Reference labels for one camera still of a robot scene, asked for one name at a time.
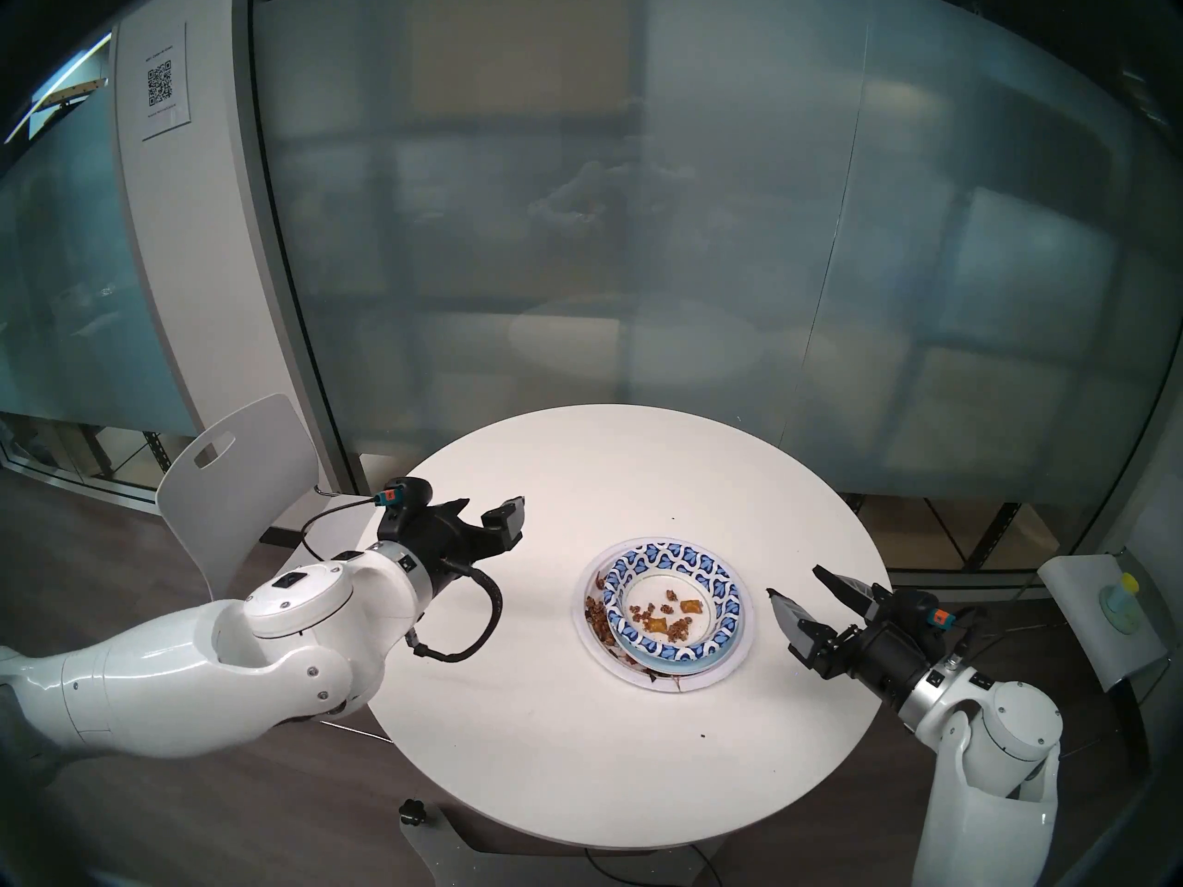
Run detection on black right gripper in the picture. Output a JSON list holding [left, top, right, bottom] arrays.
[[765, 565, 957, 711]]

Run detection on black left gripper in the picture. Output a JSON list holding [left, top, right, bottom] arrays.
[[379, 495, 528, 596]]

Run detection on blue patterned bowl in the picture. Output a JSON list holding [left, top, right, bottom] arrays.
[[603, 541, 745, 662]]

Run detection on light blue plastic plate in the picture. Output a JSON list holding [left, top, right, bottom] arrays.
[[610, 617, 743, 676]]

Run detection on large white paper plate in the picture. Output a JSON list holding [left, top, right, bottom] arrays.
[[582, 536, 759, 694]]

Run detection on brown food scraps pile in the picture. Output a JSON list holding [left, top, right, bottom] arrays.
[[585, 569, 689, 685]]

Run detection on orange brown food chunks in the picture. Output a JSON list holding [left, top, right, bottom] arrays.
[[628, 589, 703, 638]]

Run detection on grey white chair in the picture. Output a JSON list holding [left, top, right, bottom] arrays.
[[1035, 548, 1170, 771]]

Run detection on green bottle with yellow cap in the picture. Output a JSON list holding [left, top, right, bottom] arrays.
[[1098, 573, 1142, 635]]

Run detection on QR code paper sign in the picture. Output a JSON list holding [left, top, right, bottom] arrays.
[[139, 21, 192, 142]]

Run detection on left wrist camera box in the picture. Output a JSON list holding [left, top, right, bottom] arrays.
[[374, 477, 435, 535]]

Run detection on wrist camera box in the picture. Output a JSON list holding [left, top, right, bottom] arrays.
[[892, 589, 957, 632], [374, 477, 435, 535]]

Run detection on thick black left gripper cable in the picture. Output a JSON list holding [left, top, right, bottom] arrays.
[[407, 566, 505, 664]]

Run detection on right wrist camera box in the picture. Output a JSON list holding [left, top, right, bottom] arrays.
[[892, 589, 957, 632]]

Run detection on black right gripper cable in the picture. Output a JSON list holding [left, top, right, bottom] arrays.
[[952, 603, 994, 669]]

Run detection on thin black left camera cable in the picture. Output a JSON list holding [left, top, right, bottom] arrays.
[[303, 495, 384, 563]]

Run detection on white chair with handle hole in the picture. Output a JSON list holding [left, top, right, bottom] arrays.
[[155, 394, 384, 601]]

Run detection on black floor cable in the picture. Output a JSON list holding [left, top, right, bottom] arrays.
[[582, 848, 726, 887]]

